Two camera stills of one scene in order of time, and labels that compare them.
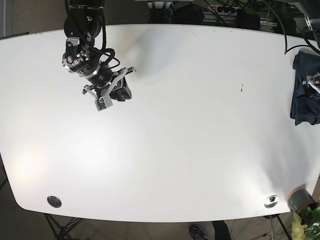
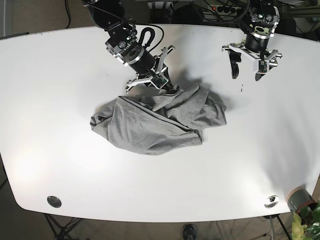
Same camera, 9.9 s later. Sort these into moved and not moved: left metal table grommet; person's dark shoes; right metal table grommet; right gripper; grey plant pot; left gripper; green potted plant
Moved: person's dark shoes; left gripper; right gripper
Not moved: green potted plant; grey plant pot; left metal table grommet; right metal table grommet
